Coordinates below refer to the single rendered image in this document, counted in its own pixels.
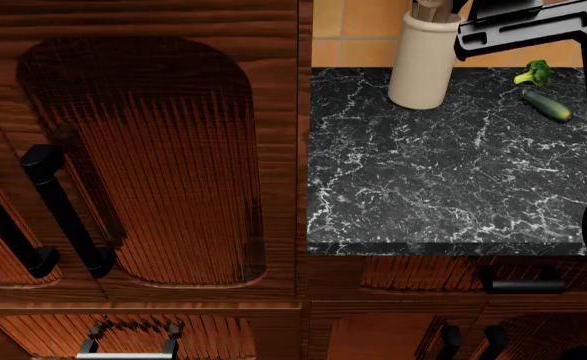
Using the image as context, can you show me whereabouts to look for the long black bar handle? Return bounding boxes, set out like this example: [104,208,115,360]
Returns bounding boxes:
[0,143,61,280]
[19,143,118,280]

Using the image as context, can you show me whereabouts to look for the green broccoli floret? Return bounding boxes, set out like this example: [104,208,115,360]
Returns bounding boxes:
[513,59,553,89]

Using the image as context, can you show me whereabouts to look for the black cabinet door handle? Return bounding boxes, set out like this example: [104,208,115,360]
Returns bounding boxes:
[481,324,510,360]
[437,324,464,360]

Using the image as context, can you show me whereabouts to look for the wooden spoons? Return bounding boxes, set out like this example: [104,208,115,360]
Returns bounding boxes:
[411,0,455,24]

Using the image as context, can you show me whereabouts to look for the silver bar handle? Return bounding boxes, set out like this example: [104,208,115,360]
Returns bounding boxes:
[75,324,180,360]

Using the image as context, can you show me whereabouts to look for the wooden drawer with silver handle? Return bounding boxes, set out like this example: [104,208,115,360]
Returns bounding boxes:
[0,301,305,360]

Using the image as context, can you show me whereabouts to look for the dark green zucchini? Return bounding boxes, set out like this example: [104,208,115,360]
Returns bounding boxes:
[521,87,574,124]

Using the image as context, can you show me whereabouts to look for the wooden drawer front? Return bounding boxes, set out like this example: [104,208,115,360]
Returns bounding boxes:
[306,255,587,302]

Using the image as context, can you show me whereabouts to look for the wooden base cabinet door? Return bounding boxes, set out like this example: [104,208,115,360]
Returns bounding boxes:
[308,299,480,360]
[467,299,587,360]

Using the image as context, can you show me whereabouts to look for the cream ceramic utensil crock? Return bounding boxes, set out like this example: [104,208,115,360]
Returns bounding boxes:
[387,10,463,111]

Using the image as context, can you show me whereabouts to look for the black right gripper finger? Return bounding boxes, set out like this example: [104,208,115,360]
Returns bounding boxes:
[453,6,587,63]
[467,0,549,22]

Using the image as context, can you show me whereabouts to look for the short black drawer handle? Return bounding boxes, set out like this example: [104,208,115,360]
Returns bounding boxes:
[478,263,568,296]

